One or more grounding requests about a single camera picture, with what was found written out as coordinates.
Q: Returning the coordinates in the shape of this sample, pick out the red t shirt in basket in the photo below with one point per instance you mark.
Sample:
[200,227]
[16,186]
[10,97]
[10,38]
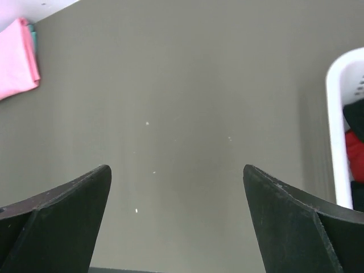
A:
[354,149]

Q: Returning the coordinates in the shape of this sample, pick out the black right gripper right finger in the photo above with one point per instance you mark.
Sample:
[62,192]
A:
[299,232]

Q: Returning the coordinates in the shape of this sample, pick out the folded pink t shirt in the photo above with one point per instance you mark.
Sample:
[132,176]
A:
[19,68]

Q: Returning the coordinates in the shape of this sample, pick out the black t shirt in basket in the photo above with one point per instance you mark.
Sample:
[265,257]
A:
[353,114]

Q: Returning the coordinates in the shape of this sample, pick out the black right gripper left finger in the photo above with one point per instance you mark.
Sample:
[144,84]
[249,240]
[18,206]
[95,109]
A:
[55,231]

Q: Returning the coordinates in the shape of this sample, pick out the folded teal t shirt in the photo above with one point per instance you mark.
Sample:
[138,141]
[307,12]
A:
[34,36]

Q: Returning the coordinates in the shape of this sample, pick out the white plastic laundry basket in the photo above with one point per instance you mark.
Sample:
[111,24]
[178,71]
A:
[344,85]

